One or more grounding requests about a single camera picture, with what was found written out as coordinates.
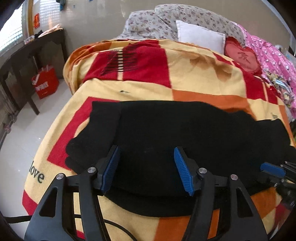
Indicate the red heart cushion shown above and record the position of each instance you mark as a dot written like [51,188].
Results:
[244,56]

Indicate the white pillow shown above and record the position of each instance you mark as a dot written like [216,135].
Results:
[194,34]

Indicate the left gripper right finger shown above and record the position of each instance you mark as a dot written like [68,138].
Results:
[188,171]

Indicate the red shopping bag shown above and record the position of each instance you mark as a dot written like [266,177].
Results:
[45,82]

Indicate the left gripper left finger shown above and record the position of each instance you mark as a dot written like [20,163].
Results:
[106,168]

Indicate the grey floral quilt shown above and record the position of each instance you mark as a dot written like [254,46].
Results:
[160,23]

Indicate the colourful folded cloth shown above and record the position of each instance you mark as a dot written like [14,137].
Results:
[282,86]

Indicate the red orange yellow blanket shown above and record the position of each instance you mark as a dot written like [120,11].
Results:
[63,204]

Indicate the pink patterned quilt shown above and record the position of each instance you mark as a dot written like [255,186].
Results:
[270,58]

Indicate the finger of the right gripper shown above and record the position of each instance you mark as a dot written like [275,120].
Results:
[273,170]

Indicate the black pants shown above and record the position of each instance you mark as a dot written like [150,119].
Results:
[146,181]

